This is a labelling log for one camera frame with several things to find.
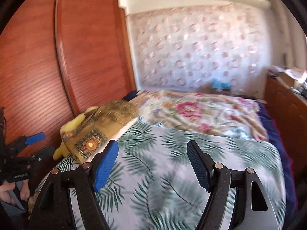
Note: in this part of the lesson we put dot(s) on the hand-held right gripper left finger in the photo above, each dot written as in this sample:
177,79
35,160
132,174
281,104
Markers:
105,167

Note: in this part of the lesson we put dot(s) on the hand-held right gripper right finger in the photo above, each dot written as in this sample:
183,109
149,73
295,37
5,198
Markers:
199,167

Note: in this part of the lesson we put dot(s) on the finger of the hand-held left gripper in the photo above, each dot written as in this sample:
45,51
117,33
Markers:
45,152
36,137

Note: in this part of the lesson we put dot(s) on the golden patterned shirt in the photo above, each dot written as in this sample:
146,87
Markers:
103,122

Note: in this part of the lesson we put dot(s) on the person's left hand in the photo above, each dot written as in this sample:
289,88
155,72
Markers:
6,192

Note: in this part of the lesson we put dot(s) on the palm leaf printed blanket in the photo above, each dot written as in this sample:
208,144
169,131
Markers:
168,153

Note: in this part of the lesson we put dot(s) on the yellow plush toy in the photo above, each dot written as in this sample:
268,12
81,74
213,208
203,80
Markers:
72,124

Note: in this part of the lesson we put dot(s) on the floral blanket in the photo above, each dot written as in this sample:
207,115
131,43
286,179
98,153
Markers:
191,110

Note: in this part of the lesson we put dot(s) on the navy blue blanket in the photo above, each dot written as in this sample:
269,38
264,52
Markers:
275,134

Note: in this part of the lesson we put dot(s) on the teal box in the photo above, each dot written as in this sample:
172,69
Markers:
219,85

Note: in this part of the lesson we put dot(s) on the wooden louvered wardrobe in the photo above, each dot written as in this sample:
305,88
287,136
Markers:
84,52

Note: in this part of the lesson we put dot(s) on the wooden low cabinet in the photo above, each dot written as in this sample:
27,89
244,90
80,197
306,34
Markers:
285,105

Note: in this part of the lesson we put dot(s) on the circle patterned sheer curtain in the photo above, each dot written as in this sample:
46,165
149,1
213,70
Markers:
191,52

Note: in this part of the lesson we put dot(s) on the cardboard box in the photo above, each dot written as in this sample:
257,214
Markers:
297,73
287,79

